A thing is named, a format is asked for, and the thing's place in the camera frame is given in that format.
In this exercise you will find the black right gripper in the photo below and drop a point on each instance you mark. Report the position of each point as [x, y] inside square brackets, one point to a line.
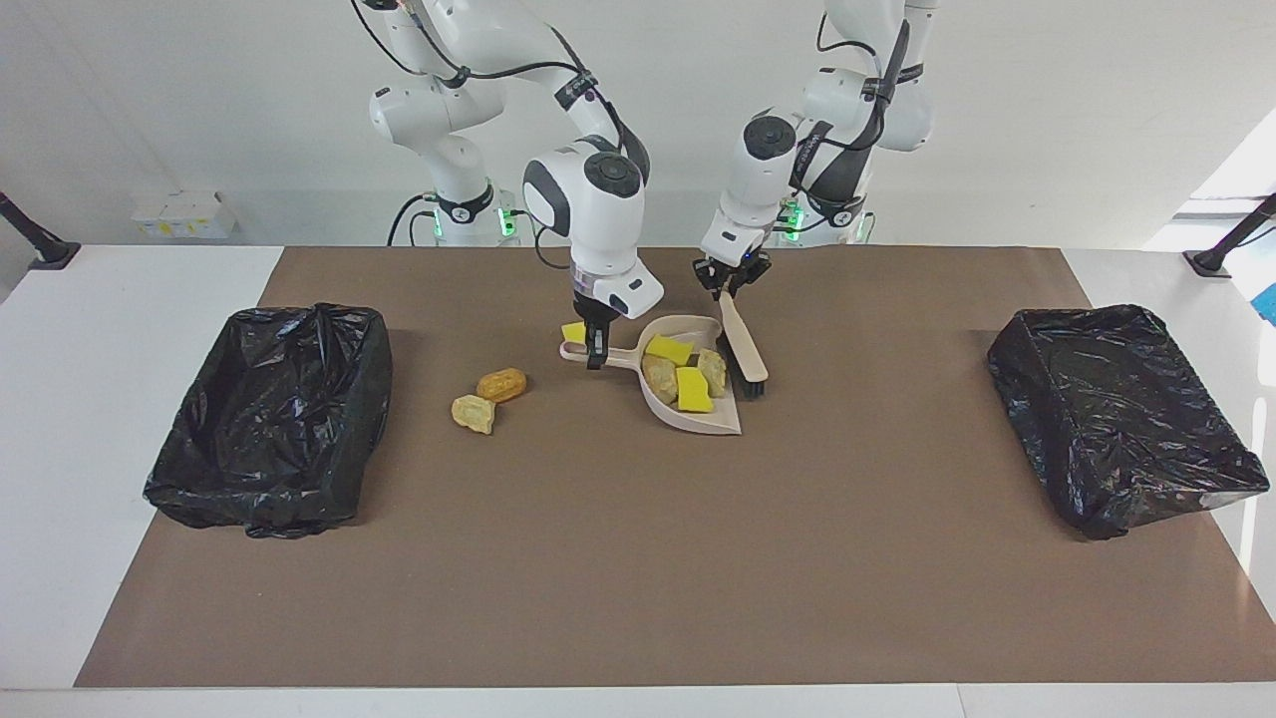
[596, 321]

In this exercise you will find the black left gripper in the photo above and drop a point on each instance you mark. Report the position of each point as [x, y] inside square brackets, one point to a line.
[733, 277]

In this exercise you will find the yellow green sponge piece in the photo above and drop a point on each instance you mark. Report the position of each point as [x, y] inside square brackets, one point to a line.
[572, 332]
[695, 391]
[668, 350]

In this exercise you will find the beige hand brush black bristles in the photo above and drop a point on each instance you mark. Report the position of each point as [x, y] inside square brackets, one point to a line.
[743, 339]

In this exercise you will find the brown potato-shaped lump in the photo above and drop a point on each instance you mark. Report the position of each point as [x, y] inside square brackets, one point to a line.
[501, 385]

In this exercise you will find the beige plastic dustpan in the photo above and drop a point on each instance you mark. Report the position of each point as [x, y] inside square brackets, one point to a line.
[710, 423]

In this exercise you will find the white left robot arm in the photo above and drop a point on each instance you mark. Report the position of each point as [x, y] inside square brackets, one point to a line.
[763, 189]

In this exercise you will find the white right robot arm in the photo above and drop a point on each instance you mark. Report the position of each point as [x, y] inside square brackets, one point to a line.
[588, 199]

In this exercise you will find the bin lined with black bag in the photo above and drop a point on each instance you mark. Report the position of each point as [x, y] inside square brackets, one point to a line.
[199, 479]
[1097, 479]

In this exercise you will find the brown paper table mat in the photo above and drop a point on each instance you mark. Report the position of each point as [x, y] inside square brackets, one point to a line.
[498, 618]

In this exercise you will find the large white cardboard box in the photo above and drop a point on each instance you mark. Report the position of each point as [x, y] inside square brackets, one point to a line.
[199, 214]

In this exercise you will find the small white cardboard box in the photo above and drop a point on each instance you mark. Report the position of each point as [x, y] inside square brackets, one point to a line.
[148, 224]

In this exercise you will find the blue object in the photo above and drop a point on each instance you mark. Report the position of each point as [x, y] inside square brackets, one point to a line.
[1269, 304]

